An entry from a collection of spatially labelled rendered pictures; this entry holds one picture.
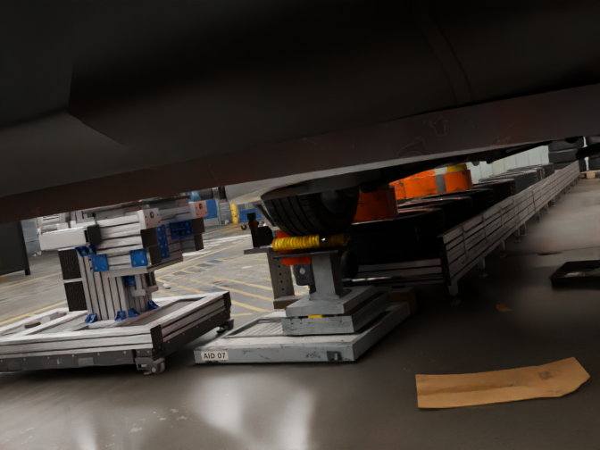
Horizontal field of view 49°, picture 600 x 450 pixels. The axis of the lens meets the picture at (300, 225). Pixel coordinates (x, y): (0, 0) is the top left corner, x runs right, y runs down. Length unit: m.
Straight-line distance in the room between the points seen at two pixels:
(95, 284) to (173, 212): 0.56
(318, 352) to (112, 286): 1.24
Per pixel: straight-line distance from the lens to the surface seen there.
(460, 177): 5.36
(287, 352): 2.94
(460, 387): 2.36
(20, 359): 3.65
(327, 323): 2.98
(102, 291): 3.62
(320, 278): 3.11
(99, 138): 0.61
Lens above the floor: 0.78
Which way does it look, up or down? 4 degrees down
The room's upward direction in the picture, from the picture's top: 9 degrees counter-clockwise
